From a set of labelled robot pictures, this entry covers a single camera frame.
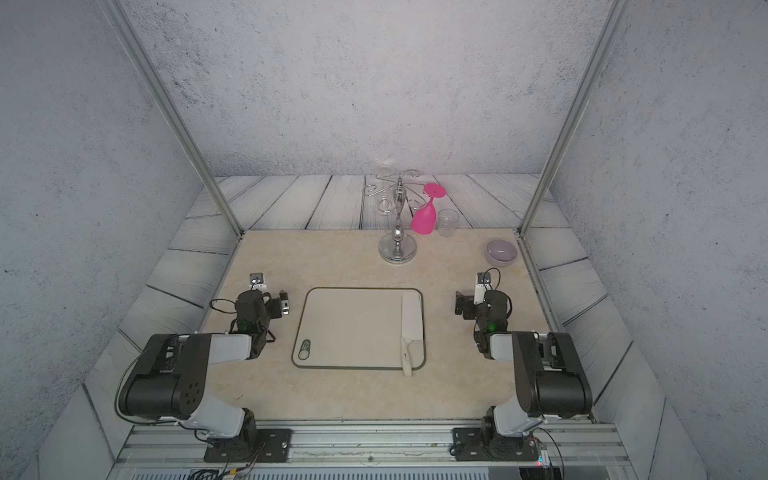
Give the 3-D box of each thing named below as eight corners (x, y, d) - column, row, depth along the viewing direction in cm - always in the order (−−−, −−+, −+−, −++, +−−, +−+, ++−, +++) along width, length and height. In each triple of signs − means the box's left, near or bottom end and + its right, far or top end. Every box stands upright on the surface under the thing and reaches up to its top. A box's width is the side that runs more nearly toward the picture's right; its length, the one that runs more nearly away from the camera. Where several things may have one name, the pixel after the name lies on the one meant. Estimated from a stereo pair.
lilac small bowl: (487, 272, 110) (491, 261, 106) (482, 250, 117) (485, 239, 113) (515, 272, 110) (521, 261, 106) (508, 250, 117) (513, 239, 112)
